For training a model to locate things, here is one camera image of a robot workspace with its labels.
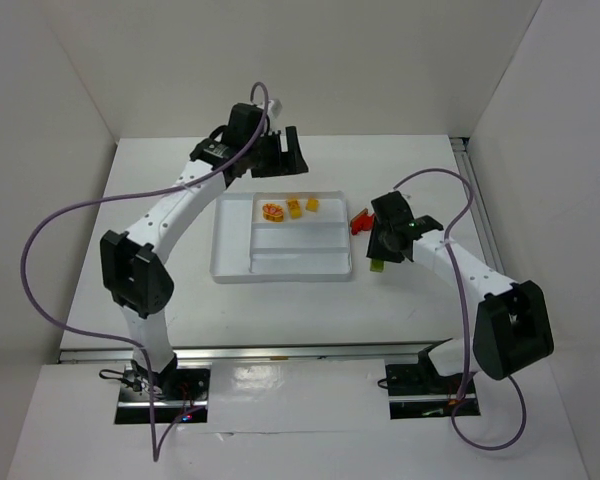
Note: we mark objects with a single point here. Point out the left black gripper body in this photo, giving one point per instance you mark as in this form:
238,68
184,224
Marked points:
273,156

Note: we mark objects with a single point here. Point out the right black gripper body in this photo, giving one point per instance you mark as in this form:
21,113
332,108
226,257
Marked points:
377,240

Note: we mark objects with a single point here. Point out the red lego piece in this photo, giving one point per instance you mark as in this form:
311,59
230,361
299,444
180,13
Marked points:
361,222

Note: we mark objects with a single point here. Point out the green yellow lego stack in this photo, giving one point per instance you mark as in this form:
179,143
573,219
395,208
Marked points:
377,266

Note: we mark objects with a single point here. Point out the yellow long lego brick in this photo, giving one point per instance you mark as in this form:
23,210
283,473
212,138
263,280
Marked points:
295,210

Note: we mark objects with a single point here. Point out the small yellow lego brick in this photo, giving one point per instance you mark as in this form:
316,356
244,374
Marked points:
312,205

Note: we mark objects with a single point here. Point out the round orange lego piece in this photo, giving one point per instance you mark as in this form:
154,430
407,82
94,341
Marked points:
273,212

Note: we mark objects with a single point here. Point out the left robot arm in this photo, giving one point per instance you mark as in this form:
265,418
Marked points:
133,262

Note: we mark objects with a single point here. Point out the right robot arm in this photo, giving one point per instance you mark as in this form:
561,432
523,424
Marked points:
507,327

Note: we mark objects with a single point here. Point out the white divided tray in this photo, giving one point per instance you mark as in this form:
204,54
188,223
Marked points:
247,248

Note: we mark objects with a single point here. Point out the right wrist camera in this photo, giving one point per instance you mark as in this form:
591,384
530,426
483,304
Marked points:
407,196

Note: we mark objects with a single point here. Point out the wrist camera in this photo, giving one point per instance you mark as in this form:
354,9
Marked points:
407,196
274,108

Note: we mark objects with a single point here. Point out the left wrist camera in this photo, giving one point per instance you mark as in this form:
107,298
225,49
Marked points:
274,108

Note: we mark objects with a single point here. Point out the aluminium side rail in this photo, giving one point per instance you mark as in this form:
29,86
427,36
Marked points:
459,146

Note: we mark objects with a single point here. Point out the aluminium front rail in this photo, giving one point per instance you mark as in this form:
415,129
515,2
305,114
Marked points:
270,352

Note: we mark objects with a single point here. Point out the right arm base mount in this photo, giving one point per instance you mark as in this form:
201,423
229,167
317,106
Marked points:
414,393

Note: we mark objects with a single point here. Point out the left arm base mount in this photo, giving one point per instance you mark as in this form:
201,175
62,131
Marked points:
185,395

